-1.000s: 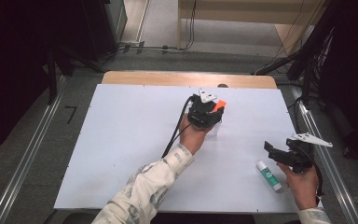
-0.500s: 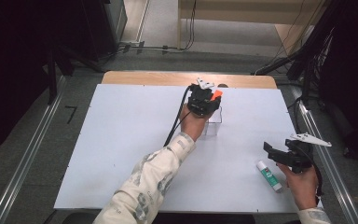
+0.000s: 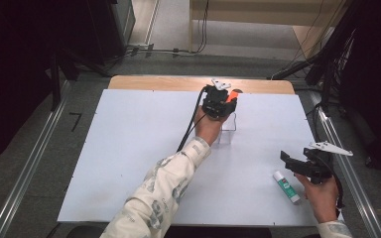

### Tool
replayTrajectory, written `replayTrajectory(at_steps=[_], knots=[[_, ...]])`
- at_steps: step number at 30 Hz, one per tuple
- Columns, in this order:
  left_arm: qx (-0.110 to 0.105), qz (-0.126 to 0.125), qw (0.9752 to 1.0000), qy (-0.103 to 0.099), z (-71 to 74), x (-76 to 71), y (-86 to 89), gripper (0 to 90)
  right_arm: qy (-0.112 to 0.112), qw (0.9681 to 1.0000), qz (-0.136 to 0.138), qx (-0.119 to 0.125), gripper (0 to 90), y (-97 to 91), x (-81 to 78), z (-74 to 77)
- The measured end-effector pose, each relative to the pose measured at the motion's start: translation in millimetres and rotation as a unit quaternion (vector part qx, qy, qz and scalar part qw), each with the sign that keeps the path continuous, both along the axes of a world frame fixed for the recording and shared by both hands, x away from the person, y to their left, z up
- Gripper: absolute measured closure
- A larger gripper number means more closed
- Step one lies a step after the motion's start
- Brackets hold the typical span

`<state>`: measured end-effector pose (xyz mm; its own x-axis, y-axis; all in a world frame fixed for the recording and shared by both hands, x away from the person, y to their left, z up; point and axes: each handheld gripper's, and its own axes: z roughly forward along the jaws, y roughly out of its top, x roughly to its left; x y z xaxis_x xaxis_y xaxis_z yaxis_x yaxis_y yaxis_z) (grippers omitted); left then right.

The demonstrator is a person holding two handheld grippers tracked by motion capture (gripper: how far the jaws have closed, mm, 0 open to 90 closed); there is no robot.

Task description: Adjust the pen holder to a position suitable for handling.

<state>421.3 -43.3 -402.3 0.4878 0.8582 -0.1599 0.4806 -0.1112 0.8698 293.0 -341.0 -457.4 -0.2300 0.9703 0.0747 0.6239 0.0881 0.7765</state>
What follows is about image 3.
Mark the person's left hand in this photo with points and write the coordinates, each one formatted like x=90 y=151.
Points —
x=208 y=129

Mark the light wooden furniture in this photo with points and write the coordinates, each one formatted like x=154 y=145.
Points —
x=254 y=11

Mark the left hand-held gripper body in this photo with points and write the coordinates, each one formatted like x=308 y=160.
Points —
x=215 y=100

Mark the person's right hand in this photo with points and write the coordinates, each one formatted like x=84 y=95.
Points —
x=322 y=198

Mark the black equipment stand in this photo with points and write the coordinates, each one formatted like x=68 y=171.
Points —
x=330 y=66

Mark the clear plastic organiser box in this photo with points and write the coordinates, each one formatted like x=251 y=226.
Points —
x=227 y=130

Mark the white glue stick green label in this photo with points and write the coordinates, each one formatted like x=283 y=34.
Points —
x=286 y=186

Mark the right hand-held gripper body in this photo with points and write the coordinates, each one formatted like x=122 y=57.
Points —
x=319 y=163

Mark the aluminium floor rail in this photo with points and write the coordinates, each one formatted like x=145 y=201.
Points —
x=29 y=165
x=347 y=165

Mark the dark cabinet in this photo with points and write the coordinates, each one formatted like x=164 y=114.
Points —
x=112 y=29

